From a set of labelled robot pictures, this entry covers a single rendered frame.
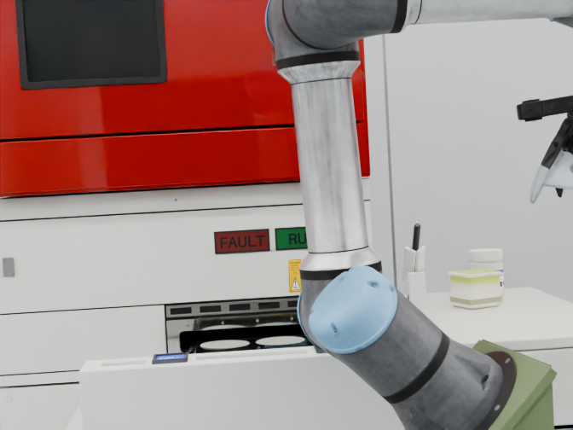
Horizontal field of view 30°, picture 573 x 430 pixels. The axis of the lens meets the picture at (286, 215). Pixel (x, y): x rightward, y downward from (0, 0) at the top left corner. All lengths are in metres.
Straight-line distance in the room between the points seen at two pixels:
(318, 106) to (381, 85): 2.37
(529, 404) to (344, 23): 0.52
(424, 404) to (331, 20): 0.49
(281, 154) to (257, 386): 0.69
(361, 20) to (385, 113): 2.46
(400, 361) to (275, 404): 0.40
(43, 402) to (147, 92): 0.69
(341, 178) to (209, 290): 0.89
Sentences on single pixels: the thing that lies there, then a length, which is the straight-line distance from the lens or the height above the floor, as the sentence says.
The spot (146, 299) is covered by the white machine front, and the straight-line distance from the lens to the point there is 2.30.
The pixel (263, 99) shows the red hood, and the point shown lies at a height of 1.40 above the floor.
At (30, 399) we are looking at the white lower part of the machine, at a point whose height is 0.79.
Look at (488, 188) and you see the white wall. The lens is 3.89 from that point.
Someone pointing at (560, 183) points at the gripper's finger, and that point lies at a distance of 1.64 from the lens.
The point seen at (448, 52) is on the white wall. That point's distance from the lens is 3.87.
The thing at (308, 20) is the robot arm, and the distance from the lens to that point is 1.38.
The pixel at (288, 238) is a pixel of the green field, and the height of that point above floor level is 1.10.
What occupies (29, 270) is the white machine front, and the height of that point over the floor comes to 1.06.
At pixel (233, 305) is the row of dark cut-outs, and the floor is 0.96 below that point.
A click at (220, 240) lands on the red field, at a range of 2.28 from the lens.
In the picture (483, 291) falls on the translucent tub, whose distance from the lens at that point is 2.08.
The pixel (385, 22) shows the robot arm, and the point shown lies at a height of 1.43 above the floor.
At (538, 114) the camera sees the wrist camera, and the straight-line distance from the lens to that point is 1.69.
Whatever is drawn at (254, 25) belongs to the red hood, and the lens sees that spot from 2.25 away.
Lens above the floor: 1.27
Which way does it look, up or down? 3 degrees down
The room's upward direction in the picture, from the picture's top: 3 degrees counter-clockwise
